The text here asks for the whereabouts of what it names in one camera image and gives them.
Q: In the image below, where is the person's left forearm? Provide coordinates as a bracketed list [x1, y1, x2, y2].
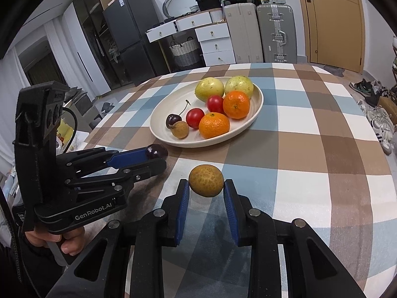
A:
[0, 236, 67, 298]

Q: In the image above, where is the red cherry tomato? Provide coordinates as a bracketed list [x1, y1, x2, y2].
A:
[206, 95, 225, 114]
[186, 108, 205, 129]

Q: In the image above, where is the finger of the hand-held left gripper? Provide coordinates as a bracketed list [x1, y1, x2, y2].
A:
[57, 147, 150, 173]
[66, 159, 167, 193]

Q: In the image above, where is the woven laundry basket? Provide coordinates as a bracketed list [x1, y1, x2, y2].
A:
[168, 37, 201, 67]

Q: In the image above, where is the white drawer cabinet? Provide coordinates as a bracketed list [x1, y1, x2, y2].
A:
[146, 9, 237, 66]

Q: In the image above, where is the silver suitcase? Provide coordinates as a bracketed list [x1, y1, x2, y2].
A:
[256, 4, 297, 64]

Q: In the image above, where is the checkered tablecloth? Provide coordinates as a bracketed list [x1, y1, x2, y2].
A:
[71, 63, 393, 298]

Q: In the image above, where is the white curtain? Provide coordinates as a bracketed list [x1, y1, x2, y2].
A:
[43, 19, 103, 97]

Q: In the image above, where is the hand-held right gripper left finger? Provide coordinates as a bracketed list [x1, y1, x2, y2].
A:
[45, 179, 190, 298]

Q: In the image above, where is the wooden door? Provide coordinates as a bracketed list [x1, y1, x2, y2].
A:
[295, 0, 365, 73]

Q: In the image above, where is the green citrus fruit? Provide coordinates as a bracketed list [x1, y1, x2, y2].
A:
[225, 75, 254, 100]

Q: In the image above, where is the pile of sneakers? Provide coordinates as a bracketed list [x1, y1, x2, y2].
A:
[350, 79, 397, 156]

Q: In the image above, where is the dark grey refrigerator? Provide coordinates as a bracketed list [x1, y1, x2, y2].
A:
[102, 0, 162, 86]

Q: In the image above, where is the grey door mat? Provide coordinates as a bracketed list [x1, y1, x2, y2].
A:
[323, 65, 345, 78]

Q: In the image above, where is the yellow round fruit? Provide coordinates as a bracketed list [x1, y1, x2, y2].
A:
[194, 77, 225, 102]

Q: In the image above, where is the beige suitcase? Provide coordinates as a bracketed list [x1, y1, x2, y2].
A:
[223, 3, 264, 64]

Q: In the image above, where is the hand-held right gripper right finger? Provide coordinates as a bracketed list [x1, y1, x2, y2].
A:
[223, 179, 368, 298]

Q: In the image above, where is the white oval plate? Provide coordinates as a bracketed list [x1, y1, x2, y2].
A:
[150, 76, 264, 148]

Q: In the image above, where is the brown longan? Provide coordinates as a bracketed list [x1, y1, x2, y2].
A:
[189, 164, 224, 197]
[171, 120, 190, 139]

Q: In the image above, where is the dark cherry with stem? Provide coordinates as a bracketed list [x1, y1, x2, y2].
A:
[166, 99, 191, 130]

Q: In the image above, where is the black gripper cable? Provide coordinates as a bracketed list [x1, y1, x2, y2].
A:
[61, 107, 77, 154]

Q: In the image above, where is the dark glass cabinet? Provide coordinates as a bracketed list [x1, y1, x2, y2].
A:
[73, 0, 125, 95]

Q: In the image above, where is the yellow snack bag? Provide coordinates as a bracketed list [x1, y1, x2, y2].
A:
[57, 119, 76, 145]

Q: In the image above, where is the grey storage box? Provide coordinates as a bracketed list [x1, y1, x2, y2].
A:
[74, 93, 103, 128]

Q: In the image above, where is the person's left hand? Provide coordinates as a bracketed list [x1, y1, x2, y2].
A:
[24, 226, 85, 257]

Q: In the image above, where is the orange mandarin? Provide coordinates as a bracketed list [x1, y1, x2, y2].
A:
[223, 90, 250, 120]
[198, 112, 231, 140]

